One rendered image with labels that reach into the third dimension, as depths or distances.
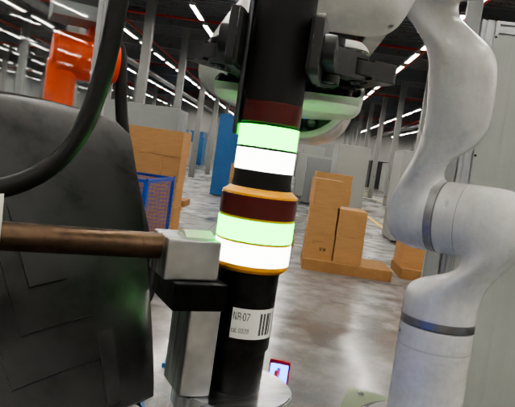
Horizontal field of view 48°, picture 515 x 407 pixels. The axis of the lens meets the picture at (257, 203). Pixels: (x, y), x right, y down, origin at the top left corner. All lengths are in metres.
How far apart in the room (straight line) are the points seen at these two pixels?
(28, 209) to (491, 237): 0.71
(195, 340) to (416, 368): 0.71
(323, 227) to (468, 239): 6.96
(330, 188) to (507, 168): 5.78
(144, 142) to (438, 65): 7.60
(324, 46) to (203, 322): 0.16
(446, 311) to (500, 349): 1.30
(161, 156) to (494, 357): 6.62
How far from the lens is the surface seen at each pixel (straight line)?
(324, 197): 7.84
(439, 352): 0.99
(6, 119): 0.42
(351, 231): 7.91
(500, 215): 0.94
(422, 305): 0.98
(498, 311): 2.23
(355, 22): 0.65
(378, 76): 0.37
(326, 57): 0.32
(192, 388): 0.33
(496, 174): 2.17
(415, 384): 1.01
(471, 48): 0.92
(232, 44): 0.32
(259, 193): 0.31
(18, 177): 0.29
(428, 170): 0.96
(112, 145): 0.44
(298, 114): 0.32
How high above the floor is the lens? 1.43
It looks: 5 degrees down
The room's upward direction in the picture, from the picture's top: 8 degrees clockwise
